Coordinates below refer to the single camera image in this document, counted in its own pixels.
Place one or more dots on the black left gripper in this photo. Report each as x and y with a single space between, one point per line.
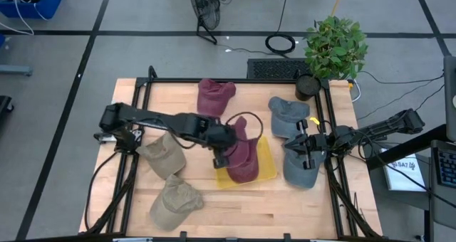
219 133

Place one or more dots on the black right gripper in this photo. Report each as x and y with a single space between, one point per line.
317 142

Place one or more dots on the grey-blue baseball cap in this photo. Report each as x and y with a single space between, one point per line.
286 114
299 176

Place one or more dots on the maroon baseball cap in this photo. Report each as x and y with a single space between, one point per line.
213 96
244 163

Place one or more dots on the tan baseball cap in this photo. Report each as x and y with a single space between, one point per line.
174 203
164 156

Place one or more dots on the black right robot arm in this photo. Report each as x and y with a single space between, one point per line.
384 126

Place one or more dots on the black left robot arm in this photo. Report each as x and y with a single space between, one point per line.
156 119

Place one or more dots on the yellow translucent plastic container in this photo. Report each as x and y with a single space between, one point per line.
269 163

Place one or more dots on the yellow tape tag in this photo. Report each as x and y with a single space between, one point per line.
314 120

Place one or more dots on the black plant pot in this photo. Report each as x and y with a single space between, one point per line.
307 87

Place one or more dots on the black keyboard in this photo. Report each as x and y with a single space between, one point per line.
447 167
274 69

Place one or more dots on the green leafy plant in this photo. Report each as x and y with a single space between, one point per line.
335 46

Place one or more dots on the black diagonal support beam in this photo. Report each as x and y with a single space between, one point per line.
406 147

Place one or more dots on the white printed paper sheet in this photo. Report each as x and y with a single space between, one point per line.
402 174

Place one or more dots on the black floor fan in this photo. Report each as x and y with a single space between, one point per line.
206 10

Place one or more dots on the grey side desk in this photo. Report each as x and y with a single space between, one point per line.
409 201

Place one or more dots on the grey monitor back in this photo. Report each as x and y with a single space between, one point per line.
450 92

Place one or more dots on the grey metal floor bar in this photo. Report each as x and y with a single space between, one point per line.
16 70

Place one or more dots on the large blue plastic bin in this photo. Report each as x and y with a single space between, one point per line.
50 3

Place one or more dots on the black equipment stand foot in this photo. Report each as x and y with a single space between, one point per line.
5 105

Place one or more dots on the black aluminium table frame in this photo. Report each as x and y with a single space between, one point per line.
231 80

